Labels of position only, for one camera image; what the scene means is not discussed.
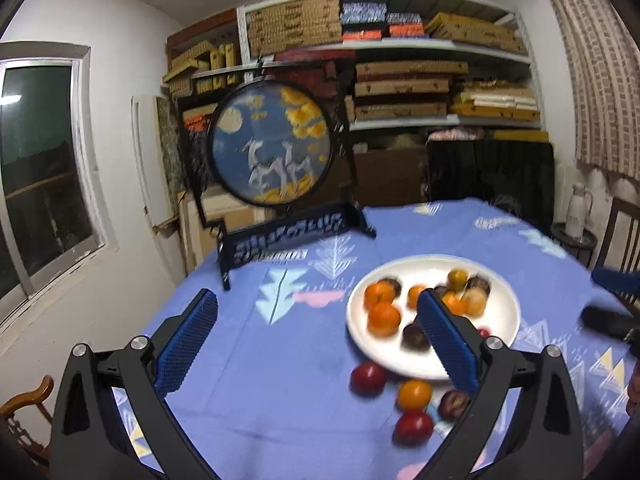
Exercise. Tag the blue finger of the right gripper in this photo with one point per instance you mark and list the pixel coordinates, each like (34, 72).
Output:
(617, 282)

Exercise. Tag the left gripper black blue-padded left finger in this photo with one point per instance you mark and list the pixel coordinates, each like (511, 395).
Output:
(89, 439)

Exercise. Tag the dark red tomato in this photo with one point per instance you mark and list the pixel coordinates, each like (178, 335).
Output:
(368, 379)

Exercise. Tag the yellow-green tomato on plate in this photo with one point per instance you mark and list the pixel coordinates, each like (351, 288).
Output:
(456, 280)

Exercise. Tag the wooden armchair lower left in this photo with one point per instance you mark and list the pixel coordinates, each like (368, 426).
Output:
(26, 424)

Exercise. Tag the dark brown water chestnut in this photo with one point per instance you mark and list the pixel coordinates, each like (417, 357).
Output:
(480, 282)

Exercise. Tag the wooden chair right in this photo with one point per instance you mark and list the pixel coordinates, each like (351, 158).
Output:
(620, 245)

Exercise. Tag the yellow-orange tomato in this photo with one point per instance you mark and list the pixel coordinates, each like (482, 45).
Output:
(414, 395)

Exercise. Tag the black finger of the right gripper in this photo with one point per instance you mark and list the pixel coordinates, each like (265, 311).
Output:
(610, 323)

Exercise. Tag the dark chestnut behind mandarin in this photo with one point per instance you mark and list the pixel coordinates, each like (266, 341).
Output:
(394, 284)

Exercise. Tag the large orange mandarin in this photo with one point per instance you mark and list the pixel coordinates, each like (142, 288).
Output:
(383, 320)

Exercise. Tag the white round plate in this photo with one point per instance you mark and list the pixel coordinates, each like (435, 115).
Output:
(501, 317)

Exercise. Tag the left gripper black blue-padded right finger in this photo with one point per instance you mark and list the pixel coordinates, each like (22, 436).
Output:
(544, 438)

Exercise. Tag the purple water chestnut on table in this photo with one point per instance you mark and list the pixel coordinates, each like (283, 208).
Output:
(453, 404)

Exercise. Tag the small orange mandarin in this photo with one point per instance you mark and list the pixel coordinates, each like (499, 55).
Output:
(413, 296)

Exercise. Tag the orange tomato on plate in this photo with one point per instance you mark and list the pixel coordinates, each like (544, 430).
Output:
(454, 302)

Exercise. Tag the beige patterned curtain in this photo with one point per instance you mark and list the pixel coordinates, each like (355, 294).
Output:
(604, 70)

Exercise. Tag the pale tan round fruit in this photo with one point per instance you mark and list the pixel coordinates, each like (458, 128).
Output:
(474, 301)

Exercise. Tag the white storage shelf unit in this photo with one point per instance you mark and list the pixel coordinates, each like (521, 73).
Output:
(395, 64)

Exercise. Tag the small round side table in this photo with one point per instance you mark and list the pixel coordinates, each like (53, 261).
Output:
(581, 248)

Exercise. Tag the white thermos jug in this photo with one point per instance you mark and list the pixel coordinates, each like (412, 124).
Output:
(578, 211)

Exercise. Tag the large dark chestnut on plate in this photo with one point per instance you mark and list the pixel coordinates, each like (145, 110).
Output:
(414, 338)

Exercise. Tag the round deer embroidery screen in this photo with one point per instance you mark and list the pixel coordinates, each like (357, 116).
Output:
(280, 141)

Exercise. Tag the black chair back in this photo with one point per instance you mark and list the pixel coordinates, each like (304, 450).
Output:
(517, 177)

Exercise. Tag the blue patterned tablecloth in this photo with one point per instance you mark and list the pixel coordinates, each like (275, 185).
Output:
(268, 395)

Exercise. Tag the red tomato near gripper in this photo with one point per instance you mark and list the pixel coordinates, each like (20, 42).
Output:
(413, 428)

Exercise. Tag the window with grey frame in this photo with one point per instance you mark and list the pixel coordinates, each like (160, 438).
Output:
(53, 212)

